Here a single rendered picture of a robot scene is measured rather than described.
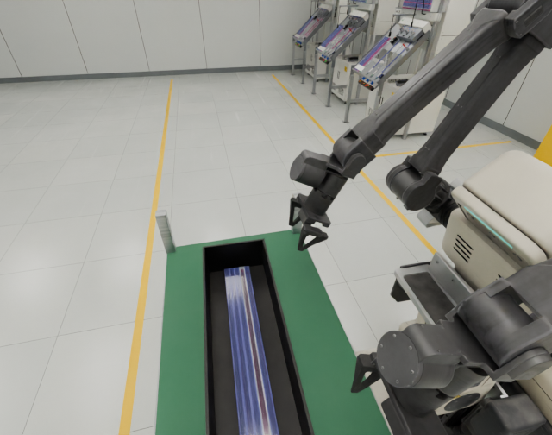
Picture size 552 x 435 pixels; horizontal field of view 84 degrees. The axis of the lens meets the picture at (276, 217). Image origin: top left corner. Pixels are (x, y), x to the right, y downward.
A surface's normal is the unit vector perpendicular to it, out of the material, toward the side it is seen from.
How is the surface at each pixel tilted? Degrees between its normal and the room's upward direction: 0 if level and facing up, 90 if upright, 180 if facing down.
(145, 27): 90
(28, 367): 0
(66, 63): 90
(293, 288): 0
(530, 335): 44
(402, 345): 64
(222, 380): 0
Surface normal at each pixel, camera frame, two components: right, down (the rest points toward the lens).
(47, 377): 0.00, -0.79
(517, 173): -0.66, -0.51
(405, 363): -0.87, -0.25
